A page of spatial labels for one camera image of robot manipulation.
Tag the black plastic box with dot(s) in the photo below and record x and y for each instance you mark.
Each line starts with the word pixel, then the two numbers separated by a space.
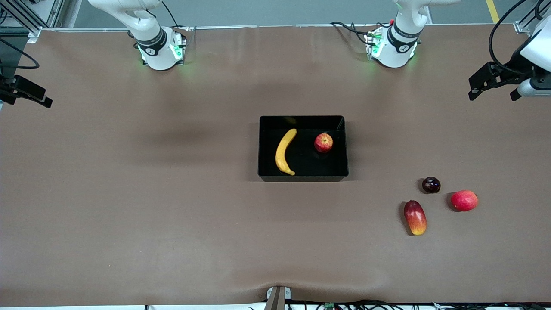
pixel 305 168

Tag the aluminium table edge rail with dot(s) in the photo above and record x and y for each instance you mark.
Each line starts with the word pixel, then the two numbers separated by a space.
pixel 280 26

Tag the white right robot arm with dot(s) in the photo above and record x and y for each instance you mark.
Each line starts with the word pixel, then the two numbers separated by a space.
pixel 157 51

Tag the red yellow striped apple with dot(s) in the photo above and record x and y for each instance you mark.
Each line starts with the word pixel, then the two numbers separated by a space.
pixel 323 142

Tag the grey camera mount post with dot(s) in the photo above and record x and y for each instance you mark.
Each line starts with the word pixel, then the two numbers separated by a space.
pixel 277 299

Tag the dark purple plum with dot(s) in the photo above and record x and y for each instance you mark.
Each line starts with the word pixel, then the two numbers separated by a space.
pixel 431 185

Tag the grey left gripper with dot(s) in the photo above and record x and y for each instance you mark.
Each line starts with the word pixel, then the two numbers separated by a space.
pixel 513 69

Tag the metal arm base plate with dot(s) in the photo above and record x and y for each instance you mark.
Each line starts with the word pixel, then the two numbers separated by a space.
pixel 373 43
pixel 178 41

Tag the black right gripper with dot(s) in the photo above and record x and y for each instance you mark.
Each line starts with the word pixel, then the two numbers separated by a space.
pixel 9 87

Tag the aluminium frame profile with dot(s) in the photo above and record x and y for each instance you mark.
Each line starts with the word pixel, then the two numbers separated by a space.
pixel 17 13
pixel 523 26

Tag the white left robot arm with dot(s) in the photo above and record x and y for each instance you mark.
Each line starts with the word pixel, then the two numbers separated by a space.
pixel 400 38

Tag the yellow banana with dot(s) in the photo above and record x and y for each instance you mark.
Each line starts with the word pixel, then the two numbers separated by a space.
pixel 282 155

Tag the brown table cover mat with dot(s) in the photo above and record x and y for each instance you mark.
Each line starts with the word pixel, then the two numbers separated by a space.
pixel 129 215

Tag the round red peach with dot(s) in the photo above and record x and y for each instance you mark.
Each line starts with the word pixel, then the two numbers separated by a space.
pixel 464 200

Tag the red yellow mango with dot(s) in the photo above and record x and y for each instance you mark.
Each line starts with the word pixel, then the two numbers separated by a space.
pixel 415 217

